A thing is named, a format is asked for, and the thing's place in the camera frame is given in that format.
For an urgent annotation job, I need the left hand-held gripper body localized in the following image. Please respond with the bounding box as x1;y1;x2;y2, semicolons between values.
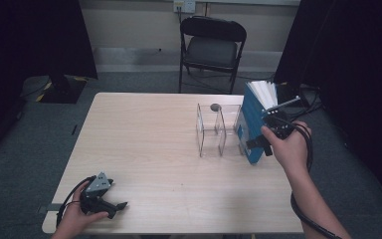
79;170;118;220

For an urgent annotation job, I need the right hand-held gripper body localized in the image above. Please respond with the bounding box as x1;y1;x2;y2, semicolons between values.
261;95;302;141

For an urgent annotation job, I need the blue book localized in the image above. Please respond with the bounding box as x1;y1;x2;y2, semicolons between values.
237;80;280;166

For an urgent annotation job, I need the clear acrylic book rack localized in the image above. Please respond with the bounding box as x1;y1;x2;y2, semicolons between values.
195;103;247;159

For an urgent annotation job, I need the person's right hand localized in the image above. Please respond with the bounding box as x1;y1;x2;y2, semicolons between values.
260;120;313;177

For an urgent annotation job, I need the person's left hand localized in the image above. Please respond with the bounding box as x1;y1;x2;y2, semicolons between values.
51;180;110;239

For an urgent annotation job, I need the black stand base striped tape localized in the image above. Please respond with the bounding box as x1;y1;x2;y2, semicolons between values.
21;74;89;105
276;81;304;108

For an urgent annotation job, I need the grey tape piece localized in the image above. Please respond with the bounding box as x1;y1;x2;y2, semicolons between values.
37;202;63;215

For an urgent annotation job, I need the black folding chair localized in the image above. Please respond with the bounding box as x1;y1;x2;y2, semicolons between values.
178;15;248;95

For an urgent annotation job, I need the black curtain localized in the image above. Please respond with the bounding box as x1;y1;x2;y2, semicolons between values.
273;0;382;213
0;0;98;167

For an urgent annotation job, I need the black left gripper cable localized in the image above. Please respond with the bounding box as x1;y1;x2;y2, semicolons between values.
55;175;97;229

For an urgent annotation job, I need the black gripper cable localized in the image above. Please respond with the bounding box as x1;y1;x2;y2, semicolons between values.
55;175;97;229
272;114;344;239

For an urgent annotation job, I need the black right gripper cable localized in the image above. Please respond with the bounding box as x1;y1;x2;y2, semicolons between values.
272;114;344;239

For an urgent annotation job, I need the black floor cable bundle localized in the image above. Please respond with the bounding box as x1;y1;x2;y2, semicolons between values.
286;84;324;132

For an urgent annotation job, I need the thin black floor cable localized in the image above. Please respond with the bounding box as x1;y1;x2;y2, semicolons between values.
185;71;276;95

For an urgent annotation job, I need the white wall socket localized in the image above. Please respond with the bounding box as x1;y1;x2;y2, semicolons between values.
173;0;197;14

